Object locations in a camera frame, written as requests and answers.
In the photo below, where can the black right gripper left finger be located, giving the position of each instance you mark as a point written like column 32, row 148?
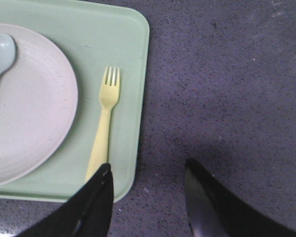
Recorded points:
column 86, row 214

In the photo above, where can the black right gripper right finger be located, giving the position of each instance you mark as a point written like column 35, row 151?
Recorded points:
column 214, row 211

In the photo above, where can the yellow plastic fork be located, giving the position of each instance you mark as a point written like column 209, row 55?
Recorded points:
column 108, row 98

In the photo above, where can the white round plate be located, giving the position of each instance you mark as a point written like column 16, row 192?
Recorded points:
column 38, row 102

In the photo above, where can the light green plastic tray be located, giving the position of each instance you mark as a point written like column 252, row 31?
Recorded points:
column 92, row 36

